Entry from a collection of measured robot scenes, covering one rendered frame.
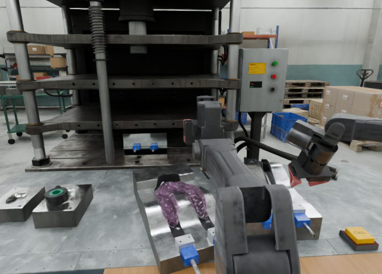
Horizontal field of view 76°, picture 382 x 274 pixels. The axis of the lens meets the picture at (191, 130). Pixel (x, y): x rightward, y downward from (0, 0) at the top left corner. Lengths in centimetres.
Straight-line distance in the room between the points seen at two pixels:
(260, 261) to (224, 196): 8
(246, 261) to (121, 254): 62
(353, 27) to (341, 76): 136
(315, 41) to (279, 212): 800
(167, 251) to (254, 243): 49
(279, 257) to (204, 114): 32
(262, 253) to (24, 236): 91
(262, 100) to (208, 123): 114
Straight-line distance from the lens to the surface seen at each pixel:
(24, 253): 102
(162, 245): 82
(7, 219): 121
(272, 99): 169
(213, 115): 54
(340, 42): 861
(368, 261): 102
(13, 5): 165
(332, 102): 527
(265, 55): 165
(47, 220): 108
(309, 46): 818
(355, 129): 71
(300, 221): 90
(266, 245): 34
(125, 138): 157
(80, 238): 100
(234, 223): 31
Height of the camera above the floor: 139
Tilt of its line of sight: 16 degrees down
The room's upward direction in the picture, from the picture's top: straight up
